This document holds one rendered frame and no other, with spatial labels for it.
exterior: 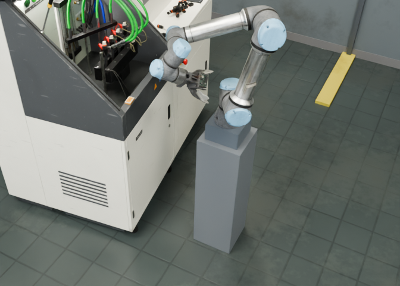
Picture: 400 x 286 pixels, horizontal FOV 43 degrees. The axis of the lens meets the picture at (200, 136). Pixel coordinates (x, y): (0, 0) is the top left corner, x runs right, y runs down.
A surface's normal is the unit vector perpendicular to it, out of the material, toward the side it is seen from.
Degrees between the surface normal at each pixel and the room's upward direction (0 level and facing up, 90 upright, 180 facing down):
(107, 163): 90
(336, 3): 90
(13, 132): 90
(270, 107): 0
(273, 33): 83
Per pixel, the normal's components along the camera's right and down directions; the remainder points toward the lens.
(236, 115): 0.08, 0.74
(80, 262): 0.03, -0.76
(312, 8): -0.45, 0.57
